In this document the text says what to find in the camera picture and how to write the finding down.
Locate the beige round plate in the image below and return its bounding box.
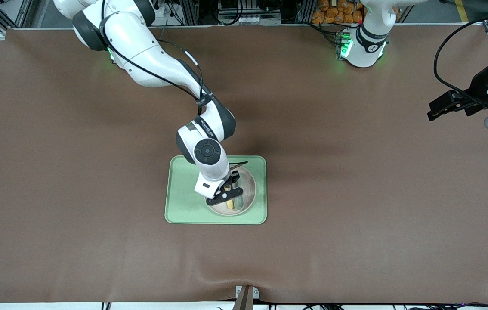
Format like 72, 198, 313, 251
207, 166, 256, 217

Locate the yellow plastic fork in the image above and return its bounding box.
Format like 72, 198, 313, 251
223, 184, 235, 211

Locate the light green rectangular tray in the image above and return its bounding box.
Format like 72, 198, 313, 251
164, 155, 267, 225

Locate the brown table cover mat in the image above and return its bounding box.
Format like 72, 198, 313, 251
0, 27, 488, 304

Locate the metal table clamp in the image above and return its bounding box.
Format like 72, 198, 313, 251
232, 285, 260, 310

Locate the orange snack packet pile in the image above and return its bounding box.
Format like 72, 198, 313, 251
312, 0, 365, 25

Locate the white connector block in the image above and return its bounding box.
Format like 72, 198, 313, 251
220, 14, 263, 25

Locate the white power strip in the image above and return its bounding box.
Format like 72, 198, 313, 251
154, 0, 180, 19

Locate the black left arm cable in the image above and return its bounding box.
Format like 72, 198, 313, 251
433, 6, 488, 108

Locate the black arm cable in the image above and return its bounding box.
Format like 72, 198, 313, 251
433, 6, 488, 108
100, 0, 214, 108

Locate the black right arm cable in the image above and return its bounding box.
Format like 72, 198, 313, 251
100, 0, 214, 108

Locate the aluminium frame post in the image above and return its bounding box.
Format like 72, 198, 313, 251
300, 0, 317, 24
182, 0, 200, 25

